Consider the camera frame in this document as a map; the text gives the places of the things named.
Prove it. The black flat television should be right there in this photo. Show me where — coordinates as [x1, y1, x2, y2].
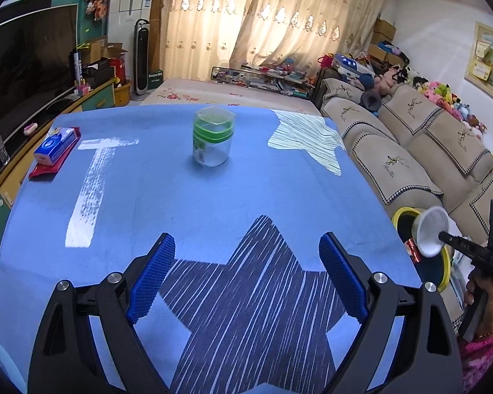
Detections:
[0, 5, 77, 139]

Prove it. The person's right hand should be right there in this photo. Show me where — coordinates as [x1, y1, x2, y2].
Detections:
[464, 269, 493, 338]

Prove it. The floral floor mat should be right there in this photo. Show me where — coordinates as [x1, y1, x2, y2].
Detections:
[140, 78, 320, 116]

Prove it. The cream patterned curtain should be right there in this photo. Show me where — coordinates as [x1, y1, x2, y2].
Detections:
[160, 0, 387, 80]

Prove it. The yellow rimmed trash bin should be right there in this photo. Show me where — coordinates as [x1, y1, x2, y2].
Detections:
[392, 207, 452, 293]

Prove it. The clear square plastic bottle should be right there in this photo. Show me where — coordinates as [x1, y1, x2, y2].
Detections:
[192, 107, 236, 167]

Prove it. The black tower fan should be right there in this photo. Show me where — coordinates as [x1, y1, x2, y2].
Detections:
[133, 19, 149, 95]

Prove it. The blue star tablecloth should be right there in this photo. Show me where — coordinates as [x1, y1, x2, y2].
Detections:
[0, 104, 420, 393]

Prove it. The beige sectional sofa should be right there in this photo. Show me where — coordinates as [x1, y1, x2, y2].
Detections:
[311, 77, 493, 333]

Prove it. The framed landscape painting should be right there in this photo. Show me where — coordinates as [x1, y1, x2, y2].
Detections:
[465, 22, 493, 98]

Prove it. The white air conditioner cabinet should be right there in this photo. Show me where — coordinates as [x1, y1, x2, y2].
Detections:
[107, 0, 152, 51]

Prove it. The blue tissue pack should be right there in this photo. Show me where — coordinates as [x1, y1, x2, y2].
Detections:
[34, 127, 77, 166]

